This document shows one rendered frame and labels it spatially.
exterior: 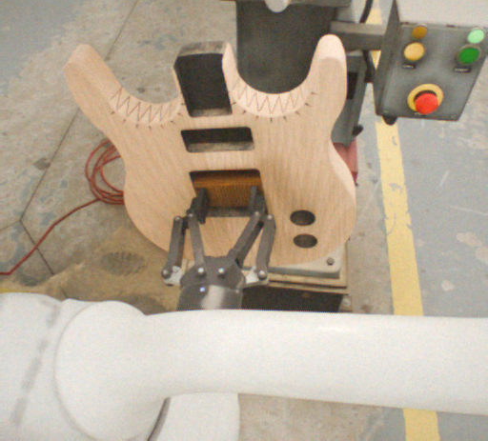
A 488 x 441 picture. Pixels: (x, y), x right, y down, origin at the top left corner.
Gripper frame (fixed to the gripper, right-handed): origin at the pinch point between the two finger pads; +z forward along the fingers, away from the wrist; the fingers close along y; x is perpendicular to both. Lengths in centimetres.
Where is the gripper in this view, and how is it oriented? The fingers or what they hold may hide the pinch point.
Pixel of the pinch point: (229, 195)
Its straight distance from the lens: 68.6
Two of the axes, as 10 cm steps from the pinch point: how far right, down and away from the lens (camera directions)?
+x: -1.7, -6.6, -7.3
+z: 1.2, -7.5, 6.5
